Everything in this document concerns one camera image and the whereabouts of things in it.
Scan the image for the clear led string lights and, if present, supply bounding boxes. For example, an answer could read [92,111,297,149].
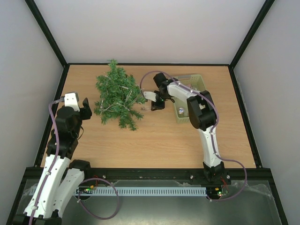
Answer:
[94,71,147,114]

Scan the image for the light green plastic basket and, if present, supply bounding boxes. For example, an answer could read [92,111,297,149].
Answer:
[172,74,207,124]

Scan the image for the small green christmas tree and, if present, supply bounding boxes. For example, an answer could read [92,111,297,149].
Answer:
[94,59,146,131]

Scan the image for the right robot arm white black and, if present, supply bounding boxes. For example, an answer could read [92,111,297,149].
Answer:
[149,73,225,184]

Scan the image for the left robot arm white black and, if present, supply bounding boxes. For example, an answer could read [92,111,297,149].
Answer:
[12,92,92,225]

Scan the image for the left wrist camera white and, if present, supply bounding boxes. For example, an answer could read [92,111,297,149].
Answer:
[64,92,80,112]

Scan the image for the light blue slotted cable duct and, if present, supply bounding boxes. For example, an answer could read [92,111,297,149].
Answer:
[81,187,207,197]

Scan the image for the black corner frame post left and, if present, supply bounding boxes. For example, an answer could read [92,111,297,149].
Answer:
[25,0,67,68]

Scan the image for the black corner frame post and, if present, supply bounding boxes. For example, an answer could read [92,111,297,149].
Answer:
[229,0,275,70]
[25,0,67,68]

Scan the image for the black corner frame post right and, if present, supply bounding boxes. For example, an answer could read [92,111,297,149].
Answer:
[229,0,275,70]

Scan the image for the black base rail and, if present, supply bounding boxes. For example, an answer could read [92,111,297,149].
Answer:
[22,167,275,187]

